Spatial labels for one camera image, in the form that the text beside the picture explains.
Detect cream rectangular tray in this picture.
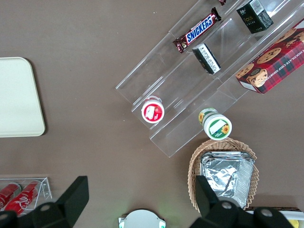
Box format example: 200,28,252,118
0,57,46,137

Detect small black carton box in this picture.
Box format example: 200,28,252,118
236,0,275,34
192,43,222,76

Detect red lid yogurt cup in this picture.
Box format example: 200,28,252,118
141,95,165,124

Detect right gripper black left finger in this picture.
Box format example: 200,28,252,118
28,175,90,228

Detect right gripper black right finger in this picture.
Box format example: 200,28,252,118
190,175,246,228

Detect light wicker basket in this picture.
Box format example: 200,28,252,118
188,138,260,212

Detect red tartan cookie box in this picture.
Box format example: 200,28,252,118
235,19,304,95

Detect clear acrylic bottle rack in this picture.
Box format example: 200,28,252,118
0,177,53,216

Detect silver foil packets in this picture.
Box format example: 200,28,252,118
200,151,256,210

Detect white snack bin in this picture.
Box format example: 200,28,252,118
244,206,304,228

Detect green sunflower yogurt cup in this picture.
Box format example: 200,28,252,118
198,107,233,141

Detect clear acrylic stepped shelf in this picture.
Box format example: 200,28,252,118
115,0,304,159

